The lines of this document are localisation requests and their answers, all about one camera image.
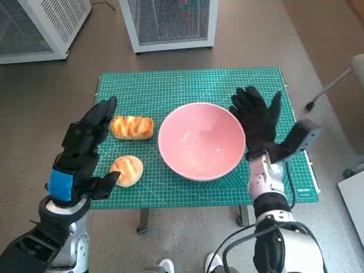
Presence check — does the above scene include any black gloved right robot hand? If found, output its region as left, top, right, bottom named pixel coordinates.
left=229, top=86, right=283, bottom=160

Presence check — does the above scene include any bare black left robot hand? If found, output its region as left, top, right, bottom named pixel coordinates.
left=47, top=96, right=122, bottom=207

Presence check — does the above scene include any long braided bread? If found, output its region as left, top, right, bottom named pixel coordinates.
left=110, top=115, right=155, bottom=140

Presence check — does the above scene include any round bread bun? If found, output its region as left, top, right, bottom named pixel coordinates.
left=109, top=155, right=144, bottom=188

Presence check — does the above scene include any pink bowl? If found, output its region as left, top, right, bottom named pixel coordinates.
left=158, top=102, right=247, bottom=183

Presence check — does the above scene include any green cutting mat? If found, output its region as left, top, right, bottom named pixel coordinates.
left=90, top=67, right=321, bottom=210

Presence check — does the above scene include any metal table leg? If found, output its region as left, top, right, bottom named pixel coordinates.
left=236, top=205, right=251, bottom=228
left=136, top=209, right=151, bottom=235

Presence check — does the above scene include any grey chair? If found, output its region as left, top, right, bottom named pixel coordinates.
left=305, top=53, right=364, bottom=179

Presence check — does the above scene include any white furniture top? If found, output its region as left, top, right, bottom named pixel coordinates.
left=337, top=170, right=364, bottom=242

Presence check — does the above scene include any wide white mesh cabinet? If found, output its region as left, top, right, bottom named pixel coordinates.
left=0, top=0, right=93, bottom=65

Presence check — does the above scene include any narrow white mesh cabinet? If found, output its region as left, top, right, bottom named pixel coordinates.
left=118, top=0, right=219, bottom=55

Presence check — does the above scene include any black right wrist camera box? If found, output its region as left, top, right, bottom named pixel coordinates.
left=280, top=119, right=324, bottom=160

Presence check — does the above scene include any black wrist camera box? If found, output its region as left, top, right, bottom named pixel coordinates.
left=280, top=119, right=324, bottom=160
left=0, top=221, right=72, bottom=273

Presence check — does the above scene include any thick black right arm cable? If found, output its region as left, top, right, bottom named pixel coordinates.
left=223, top=231, right=258, bottom=273

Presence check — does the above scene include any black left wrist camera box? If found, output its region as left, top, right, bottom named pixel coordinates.
left=0, top=221, right=72, bottom=273

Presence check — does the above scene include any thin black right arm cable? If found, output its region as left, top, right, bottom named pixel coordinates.
left=212, top=223, right=258, bottom=273

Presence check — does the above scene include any black floor cable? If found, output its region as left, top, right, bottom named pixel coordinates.
left=91, top=0, right=117, bottom=13

